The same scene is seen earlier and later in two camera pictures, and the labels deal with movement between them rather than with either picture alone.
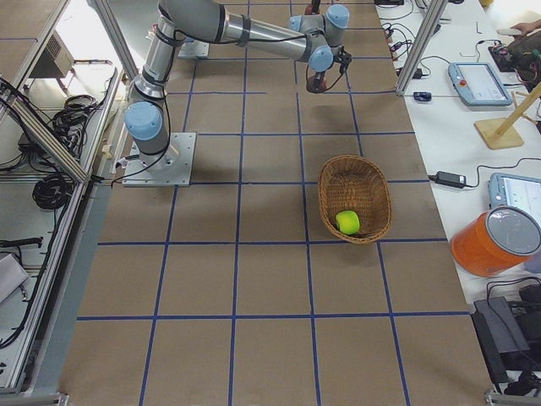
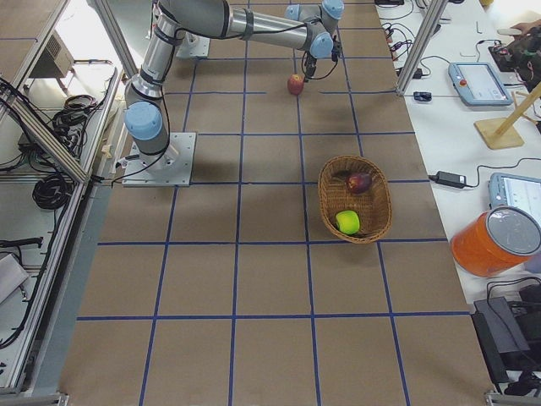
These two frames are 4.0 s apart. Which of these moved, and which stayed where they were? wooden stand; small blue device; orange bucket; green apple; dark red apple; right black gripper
Moved: right black gripper; dark red apple
Stayed: green apple; small blue device; wooden stand; orange bucket
